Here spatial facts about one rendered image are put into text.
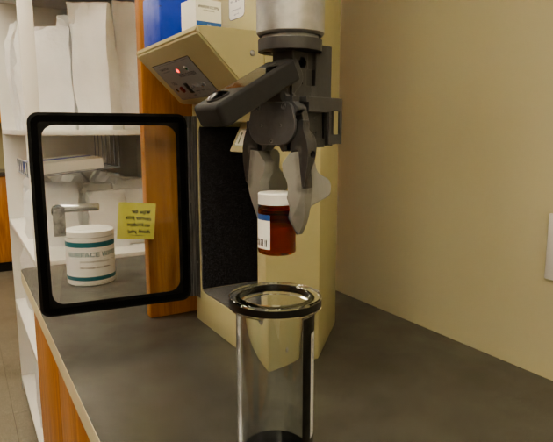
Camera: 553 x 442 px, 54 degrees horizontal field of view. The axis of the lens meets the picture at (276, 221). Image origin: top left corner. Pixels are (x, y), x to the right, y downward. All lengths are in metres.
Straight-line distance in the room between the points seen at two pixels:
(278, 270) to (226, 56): 0.36
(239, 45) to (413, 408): 0.62
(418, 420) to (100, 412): 0.47
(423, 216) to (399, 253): 0.12
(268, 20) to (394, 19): 0.74
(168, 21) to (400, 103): 0.54
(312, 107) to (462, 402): 0.54
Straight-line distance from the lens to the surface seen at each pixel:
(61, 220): 1.13
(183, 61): 0.99
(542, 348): 1.10
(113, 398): 0.94
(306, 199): 0.59
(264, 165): 0.62
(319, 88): 0.64
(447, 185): 1.18
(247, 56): 0.89
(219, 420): 0.85
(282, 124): 0.60
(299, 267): 0.96
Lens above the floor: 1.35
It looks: 9 degrees down
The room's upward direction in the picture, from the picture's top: straight up
